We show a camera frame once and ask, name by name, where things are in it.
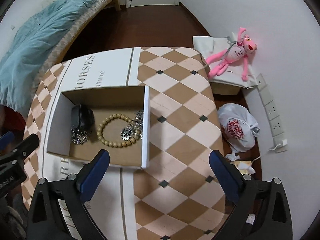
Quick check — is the chunky silver chain bracelet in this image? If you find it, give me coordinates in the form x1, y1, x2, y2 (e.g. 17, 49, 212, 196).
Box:
71, 127, 89, 145

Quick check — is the white charger plug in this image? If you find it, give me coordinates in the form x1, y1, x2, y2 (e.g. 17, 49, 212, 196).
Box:
274, 139, 288, 153

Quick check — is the white wall socket strip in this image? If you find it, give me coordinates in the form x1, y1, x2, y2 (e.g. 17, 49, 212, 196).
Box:
256, 73, 285, 137

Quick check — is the brown checked tablecloth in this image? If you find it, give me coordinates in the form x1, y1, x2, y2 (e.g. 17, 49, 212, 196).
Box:
21, 46, 227, 240

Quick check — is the black smart watch band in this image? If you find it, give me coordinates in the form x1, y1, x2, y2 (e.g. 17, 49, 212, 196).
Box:
71, 104, 95, 131

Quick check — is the wooden bead bracelet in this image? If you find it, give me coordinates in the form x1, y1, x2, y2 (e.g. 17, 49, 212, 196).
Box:
97, 114, 138, 148

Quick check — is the white plastic bag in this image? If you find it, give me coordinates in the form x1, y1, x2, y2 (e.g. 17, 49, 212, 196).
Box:
217, 103, 259, 153

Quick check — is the light blue quilt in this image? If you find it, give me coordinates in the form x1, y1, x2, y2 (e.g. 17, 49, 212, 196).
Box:
0, 0, 119, 110

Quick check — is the silver link necklace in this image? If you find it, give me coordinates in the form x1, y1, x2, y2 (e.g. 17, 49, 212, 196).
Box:
121, 110, 144, 141

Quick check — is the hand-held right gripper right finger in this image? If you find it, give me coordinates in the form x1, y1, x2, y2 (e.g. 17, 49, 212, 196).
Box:
209, 150, 293, 240

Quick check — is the white cardboard box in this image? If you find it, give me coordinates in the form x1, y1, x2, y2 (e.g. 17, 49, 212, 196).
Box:
46, 85, 150, 169

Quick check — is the pink plush toy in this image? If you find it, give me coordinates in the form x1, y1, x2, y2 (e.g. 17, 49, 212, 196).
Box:
205, 27, 258, 82

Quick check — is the white charger cable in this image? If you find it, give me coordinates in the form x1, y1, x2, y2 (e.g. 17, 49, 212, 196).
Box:
251, 145, 278, 166

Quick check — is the bed with patterned mattress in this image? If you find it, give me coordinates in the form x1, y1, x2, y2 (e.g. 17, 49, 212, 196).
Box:
32, 0, 121, 80

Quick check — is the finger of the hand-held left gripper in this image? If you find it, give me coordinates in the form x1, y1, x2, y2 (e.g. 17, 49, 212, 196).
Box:
0, 134, 40, 167
0, 131, 15, 150

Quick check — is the yellow tissue pack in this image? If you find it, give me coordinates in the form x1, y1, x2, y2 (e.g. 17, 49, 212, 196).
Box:
230, 160, 256, 175

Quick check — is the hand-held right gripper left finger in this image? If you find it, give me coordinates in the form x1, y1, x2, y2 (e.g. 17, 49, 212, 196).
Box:
26, 149, 110, 240

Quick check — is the crumpled white tissue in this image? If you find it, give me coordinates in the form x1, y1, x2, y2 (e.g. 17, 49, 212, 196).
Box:
225, 151, 241, 161

